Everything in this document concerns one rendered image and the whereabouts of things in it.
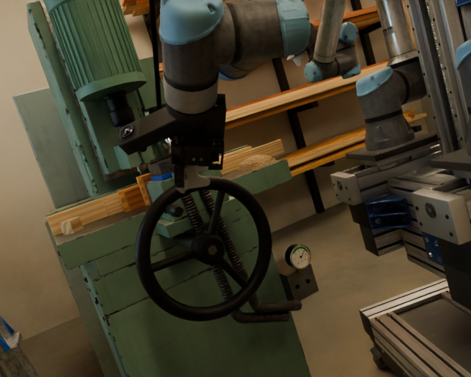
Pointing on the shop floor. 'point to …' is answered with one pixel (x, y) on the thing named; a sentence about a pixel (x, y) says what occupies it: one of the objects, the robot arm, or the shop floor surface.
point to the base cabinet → (205, 333)
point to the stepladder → (11, 347)
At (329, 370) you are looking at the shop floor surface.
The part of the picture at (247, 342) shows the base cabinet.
